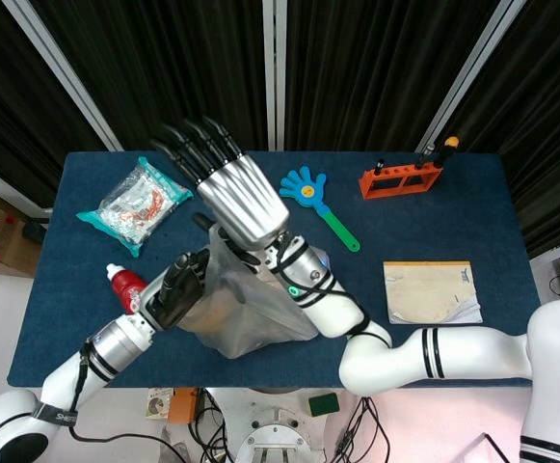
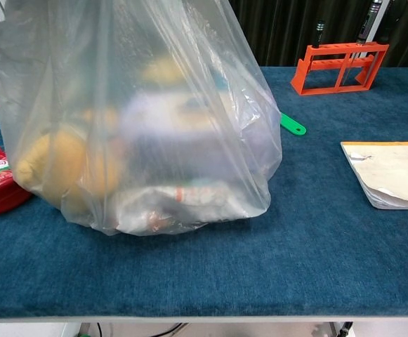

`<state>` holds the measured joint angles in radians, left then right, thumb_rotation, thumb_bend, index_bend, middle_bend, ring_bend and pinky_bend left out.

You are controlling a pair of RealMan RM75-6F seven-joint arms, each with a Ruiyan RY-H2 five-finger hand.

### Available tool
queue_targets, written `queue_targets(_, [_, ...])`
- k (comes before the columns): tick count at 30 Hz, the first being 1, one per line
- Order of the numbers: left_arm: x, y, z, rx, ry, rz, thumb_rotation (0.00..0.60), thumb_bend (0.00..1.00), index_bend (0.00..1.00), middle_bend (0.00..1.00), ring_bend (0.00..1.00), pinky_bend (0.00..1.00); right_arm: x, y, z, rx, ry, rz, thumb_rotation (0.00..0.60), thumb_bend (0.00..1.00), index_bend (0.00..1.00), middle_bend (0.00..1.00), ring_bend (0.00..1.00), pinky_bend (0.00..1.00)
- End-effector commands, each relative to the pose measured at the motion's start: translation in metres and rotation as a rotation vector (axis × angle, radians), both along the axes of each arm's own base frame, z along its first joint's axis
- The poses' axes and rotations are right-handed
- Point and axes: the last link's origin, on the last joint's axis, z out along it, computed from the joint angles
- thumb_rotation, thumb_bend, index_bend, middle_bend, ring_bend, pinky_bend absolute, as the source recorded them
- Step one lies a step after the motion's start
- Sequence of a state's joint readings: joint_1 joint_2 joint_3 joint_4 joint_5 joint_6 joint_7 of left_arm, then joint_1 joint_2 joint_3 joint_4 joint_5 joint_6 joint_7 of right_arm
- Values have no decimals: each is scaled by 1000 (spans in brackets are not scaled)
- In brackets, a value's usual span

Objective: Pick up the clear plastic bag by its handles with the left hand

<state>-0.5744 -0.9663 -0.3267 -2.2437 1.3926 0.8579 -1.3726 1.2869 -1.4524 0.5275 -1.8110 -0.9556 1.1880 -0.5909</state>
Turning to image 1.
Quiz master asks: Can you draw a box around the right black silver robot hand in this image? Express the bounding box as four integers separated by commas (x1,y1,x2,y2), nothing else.
149,115,291,267

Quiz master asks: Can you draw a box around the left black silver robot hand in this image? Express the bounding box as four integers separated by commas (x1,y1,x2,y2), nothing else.
138,248,211,332

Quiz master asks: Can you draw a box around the clear plastic bag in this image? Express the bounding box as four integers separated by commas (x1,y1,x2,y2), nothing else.
177,224,319,360

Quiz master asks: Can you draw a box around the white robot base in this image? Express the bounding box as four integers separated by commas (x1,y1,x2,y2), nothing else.
206,388,329,463

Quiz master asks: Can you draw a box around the red ketchup bottle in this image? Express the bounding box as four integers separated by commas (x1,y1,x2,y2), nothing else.
105,262,148,315

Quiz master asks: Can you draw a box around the teal clear snack packet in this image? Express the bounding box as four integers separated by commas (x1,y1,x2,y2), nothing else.
75,156,195,259

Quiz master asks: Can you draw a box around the round label paper pack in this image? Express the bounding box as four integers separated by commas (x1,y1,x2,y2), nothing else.
145,388,174,420

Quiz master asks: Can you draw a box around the small orange box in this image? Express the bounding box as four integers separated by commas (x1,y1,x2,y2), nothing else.
168,387,200,424

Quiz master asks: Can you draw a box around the orange tool rack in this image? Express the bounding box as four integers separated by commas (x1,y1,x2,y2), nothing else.
359,163,444,200

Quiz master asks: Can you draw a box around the black pleated curtain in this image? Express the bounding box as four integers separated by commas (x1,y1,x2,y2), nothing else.
0,0,560,259

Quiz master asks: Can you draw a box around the brown cardboard box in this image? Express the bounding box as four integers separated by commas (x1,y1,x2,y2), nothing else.
0,180,44,279

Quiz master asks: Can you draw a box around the green rectangular block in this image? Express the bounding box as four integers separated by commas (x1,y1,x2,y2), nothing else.
307,393,341,419

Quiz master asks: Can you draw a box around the silver black screwdriver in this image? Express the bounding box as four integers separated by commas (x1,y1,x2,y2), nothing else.
416,143,436,170

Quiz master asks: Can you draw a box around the worn paper notebook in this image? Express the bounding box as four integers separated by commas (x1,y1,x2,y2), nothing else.
383,260,484,325

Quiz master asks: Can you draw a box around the orange capped black screwdriver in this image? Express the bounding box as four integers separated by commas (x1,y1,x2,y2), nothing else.
434,136,461,169

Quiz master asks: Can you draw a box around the blue felt table cover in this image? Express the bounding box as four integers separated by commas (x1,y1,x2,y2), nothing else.
7,150,544,390

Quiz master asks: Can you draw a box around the blue hand clapper green handle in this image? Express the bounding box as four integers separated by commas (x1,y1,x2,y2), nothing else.
279,165,361,254

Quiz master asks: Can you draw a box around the white upright frame post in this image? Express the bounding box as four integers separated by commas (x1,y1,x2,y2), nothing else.
261,0,288,152

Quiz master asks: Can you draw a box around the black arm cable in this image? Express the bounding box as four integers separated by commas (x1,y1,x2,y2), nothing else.
67,341,184,463

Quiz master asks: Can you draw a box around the white slanted frame post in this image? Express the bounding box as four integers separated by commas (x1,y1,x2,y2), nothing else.
413,0,529,153
2,0,124,152

